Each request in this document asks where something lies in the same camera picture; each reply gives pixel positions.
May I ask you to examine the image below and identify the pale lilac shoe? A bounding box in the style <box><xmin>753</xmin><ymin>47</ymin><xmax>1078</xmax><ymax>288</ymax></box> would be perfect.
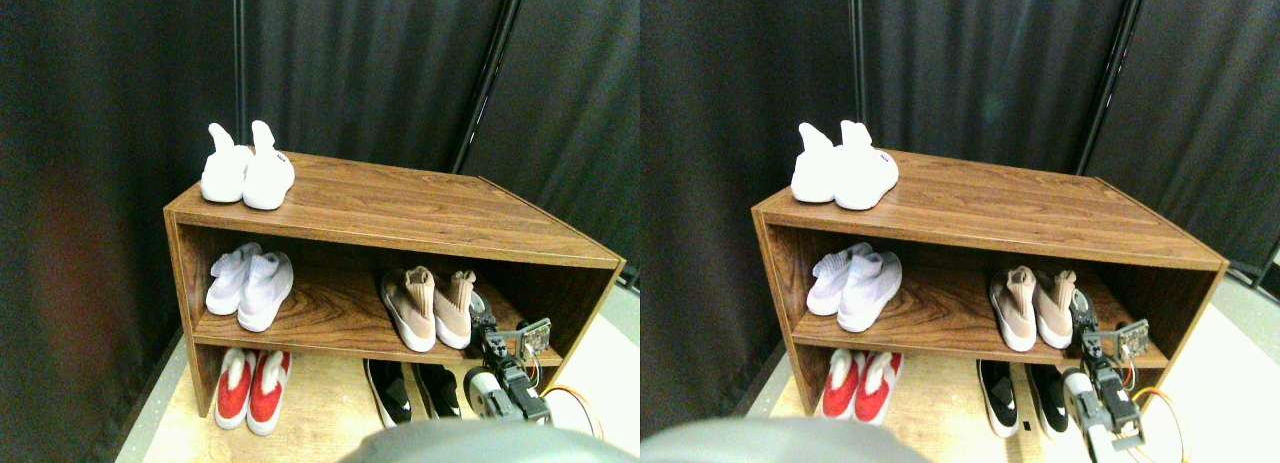
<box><xmin>238</xmin><ymin>251</ymin><xmax>296</xmax><ymax>334</ymax></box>
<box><xmin>838</xmin><ymin>251</ymin><xmax>904</xmax><ymax>334</ymax></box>
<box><xmin>807</xmin><ymin>243</ymin><xmax>874</xmax><ymax>317</ymax></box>
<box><xmin>206</xmin><ymin>243</ymin><xmax>264</xmax><ymax>317</ymax></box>

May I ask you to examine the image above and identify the red shoe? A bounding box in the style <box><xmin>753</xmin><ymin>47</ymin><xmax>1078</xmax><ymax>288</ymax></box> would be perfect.
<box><xmin>822</xmin><ymin>349</ymin><xmax>865</xmax><ymax>419</ymax></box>
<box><xmin>852</xmin><ymin>352</ymin><xmax>905</xmax><ymax>425</ymax></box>
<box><xmin>247</xmin><ymin>351</ymin><xmax>293</xmax><ymax>438</ymax></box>
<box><xmin>215</xmin><ymin>348</ymin><xmax>259</xmax><ymax>431</ymax></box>

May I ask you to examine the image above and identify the orange wire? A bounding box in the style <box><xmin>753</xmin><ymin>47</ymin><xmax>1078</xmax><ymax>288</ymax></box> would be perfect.
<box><xmin>540</xmin><ymin>384</ymin><xmax>605</xmax><ymax>440</ymax></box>
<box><xmin>1130</xmin><ymin>385</ymin><xmax>1190</xmax><ymax>463</ymax></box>

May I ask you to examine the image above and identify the white shoe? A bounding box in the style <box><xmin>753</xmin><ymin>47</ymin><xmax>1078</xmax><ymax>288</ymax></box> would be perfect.
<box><xmin>791</xmin><ymin>122</ymin><xmax>842</xmax><ymax>204</ymax></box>
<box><xmin>200</xmin><ymin>123</ymin><xmax>256</xmax><ymax>204</ymax></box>
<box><xmin>243</xmin><ymin>121</ymin><xmax>297</xmax><ymax>212</ymax></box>
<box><xmin>834</xmin><ymin>120</ymin><xmax>901</xmax><ymax>211</ymax></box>

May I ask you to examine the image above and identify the curtain stand pole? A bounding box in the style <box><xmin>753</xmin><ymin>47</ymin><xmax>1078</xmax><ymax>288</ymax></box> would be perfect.
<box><xmin>1075</xmin><ymin>0</ymin><xmax>1150</xmax><ymax>175</ymax></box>
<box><xmin>1228</xmin><ymin>238</ymin><xmax>1280</xmax><ymax>284</ymax></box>
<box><xmin>849</xmin><ymin>0</ymin><xmax>868</xmax><ymax>136</ymax></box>
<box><xmin>449</xmin><ymin>0</ymin><xmax>529</xmax><ymax>175</ymax></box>

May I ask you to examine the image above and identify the brown shoe rack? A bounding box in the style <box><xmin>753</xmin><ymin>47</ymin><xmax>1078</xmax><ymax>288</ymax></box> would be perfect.
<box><xmin>164</xmin><ymin>151</ymin><xmax>627</xmax><ymax>417</ymax></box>
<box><xmin>752</xmin><ymin>148</ymin><xmax>1230</xmax><ymax>417</ymax></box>

